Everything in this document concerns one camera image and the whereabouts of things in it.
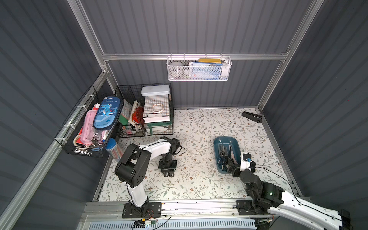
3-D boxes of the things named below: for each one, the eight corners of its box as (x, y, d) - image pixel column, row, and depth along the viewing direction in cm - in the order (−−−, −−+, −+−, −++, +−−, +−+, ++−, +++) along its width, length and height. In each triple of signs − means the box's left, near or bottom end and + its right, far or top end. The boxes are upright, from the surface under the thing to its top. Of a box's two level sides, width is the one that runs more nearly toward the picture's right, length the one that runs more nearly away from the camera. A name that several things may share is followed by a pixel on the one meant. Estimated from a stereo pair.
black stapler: (240, 115, 118) (241, 114, 117) (243, 111, 122) (244, 109, 120) (260, 123, 113) (261, 122, 111) (262, 118, 116) (263, 116, 115)
